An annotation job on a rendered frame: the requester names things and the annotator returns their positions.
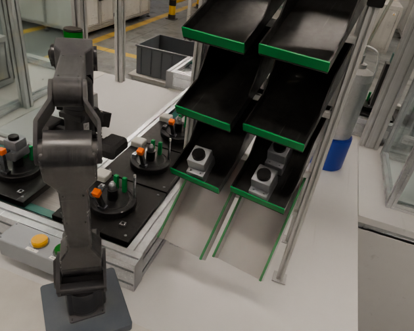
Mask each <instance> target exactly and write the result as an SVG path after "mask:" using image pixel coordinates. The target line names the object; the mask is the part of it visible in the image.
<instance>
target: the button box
mask: <svg viewBox="0 0 414 331"><path fill-rule="evenodd" d="M37 234H45V235H46V236H47V237H48V243H47V244H46V245H45V246H43V247H40V248H36V247H33V246H32V243H31V239H32V238H33V237H34V236H35V235H37ZM61 240H62V239H60V238H57V237H55V236H51V235H50V234H47V233H44V232H41V231H38V230H36V229H33V228H31V227H28V226H25V225H23V224H20V223H15V224H14V225H13V226H11V227H10V228H9V229H7V230H6V231H5V232H4V233H3V234H1V235H0V252H1V254H2V255H5V256H7V257H10V258H12V259H15V260H17V261H19V262H22V263H25V264H27V265H29V266H32V267H35V268H36V269H39V270H41V271H44V272H46V273H49V274H51V275H53V260H54V259H55V258H56V255H55V251H54V249H55V246H56V245H58V244H60V241H61Z"/></svg>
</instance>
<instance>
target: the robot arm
mask: <svg viewBox="0 0 414 331"><path fill-rule="evenodd" d="M48 56H49V60H50V62H51V66H54V67H55V74H54V77H53V79H48V85H47V100H46V101H45V103H44V105H43V106H42V107H41V109H40V110H39V112H38V113H37V115H36V116H35V118H34V120H33V157H34V164H35V166H39V168H40V172H41V176H42V179H43V182H44V183H46V184H48V185H49V186H50V187H52V188H53V189H55V190H56V191H57V192H58V197H59V201H60V208H61V213H62V222H63V225H64V232H63V234H62V240H61V241H60V251H59V252H57V255H56V258H55V259H54V260H53V277H54V286H55V289H56V294H57V296H58V297H61V296H65V301H66V307H67V311H68V318H69V321H70V324H74V323H76V322H79V321H82V320H86V319H90V318H92V317H96V316H99V315H102V314H105V312H106V311H105V307H104V303H105V302H106V291H107V287H106V248H102V245H101V237H100V231H99V230H98V229H91V214H90V207H91V206H90V205H89V187H90V186H91V185H92V184H93V183H94V182H95V181H96V180H97V164H102V163H103V160H102V157H103V158H108V159H110V160H113V159H115V158H116V157H117V156H118V155H119V154H121V153H122V152H123V151H124V150H125V149H126V148H127V147H128V141H127V139H126V138H125V137H122V136H119V135H115V134H112V133H111V134H110V135H109V136H107V137H105V138H102V137H103V136H102V135H101V134H102V132H101V131H102V127H109V126H110V119H111V115H112V113H110V112H105V111H102V110H99V108H97V107H95V106H94V98H93V71H98V66H97V46H93V40H92V39H79V38H67V37H56V38H55V42H54V43H52V44H51V45H50V49H49V50H48ZM55 107H63V110H61V111H60V112H59V117H62V118H64V119H62V118H58V117H55V116H52V114H53V112H54V111H55ZM96 132H97V134H96ZM102 267H103V270H102Z"/></svg>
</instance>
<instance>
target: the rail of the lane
mask: <svg viewBox="0 0 414 331"><path fill-rule="evenodd" d="M15 223H20V224H23V225H25V226H28V227H31V228H33V229H36V230H38V231H41V232H44V233H47V234H50V235H51V236H55V237H57V238H60V239H62V234H63V232H64V225H63V224H60V223H57V222H55V221H52V220H50V219H47V218H44V217H42V216H39V215H36V214H34V213H30V212H28V211H25V210H22V209H20V208H17V207H14V206H12V205H9V204H6V203H4V202H0V235H1V234H3V233H4V232H5V231H6V230H7V229H9V228H10V227H11V226H13V225H14V224H15ZM101 245H102V248H106V268H107V269H108V268H111V267H112V268H114V270H115V272H116V276H117V278H118V282H119V284H120V286H121V287H122V288H125V289H128V290H131V291H132V292H134V291H135V290H136V288H137V287H138V285H139V283H140V282H141V281H142V274H143V254H141V253H139V252H136V251H133V250H131V249H128V248H125V247H123V246H119V245H117V244H114V243H112V242H109V241H106V240H103V239H101Z"/></svg>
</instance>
